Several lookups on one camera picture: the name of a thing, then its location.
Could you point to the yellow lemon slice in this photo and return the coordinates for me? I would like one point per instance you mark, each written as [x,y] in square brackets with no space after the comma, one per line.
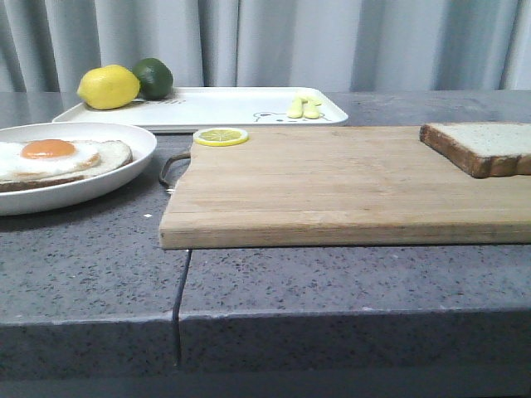
[220,137]

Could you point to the fried egg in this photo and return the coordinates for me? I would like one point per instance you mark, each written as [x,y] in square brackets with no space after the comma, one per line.
[46,158]

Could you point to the grey curtain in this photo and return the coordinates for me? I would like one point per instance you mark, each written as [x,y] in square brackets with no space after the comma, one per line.
[328,45]

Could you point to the white round plate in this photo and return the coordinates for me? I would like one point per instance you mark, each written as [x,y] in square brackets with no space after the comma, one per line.
[140,141]

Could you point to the wooden cutting board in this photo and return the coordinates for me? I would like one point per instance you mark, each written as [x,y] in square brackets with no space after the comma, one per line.
[338,186]

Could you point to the yellow whole lemon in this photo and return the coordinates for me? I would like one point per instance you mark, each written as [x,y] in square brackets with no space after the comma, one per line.
[108,87]

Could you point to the metal cutting board handle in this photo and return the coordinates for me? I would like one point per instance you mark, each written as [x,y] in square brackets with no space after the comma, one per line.
[162,177]

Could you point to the green lime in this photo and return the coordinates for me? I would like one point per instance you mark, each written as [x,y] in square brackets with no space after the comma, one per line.
[156,79]

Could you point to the left yellow utensil handle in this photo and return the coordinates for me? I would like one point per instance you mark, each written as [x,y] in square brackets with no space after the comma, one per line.
[296,109]

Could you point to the white rectangular tray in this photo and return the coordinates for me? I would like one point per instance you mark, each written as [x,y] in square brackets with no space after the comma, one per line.
[191,108]

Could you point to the white bread slice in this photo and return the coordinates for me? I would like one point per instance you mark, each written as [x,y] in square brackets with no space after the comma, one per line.
[482,149]

